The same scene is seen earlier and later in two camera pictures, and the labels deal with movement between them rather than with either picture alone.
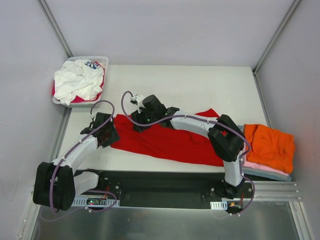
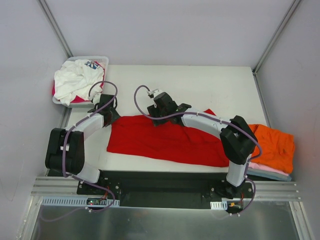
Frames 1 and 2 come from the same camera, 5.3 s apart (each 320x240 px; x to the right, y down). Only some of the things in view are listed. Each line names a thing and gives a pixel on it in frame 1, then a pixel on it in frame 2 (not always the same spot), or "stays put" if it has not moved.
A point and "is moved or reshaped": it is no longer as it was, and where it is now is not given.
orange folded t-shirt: [270, 147] stays put
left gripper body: [110, 135] → [94, 109]
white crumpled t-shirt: [81, 78] stays put
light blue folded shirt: [259, 173] stays put
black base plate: [143, 188] stays put
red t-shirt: [172, 141] is moved or reshaped
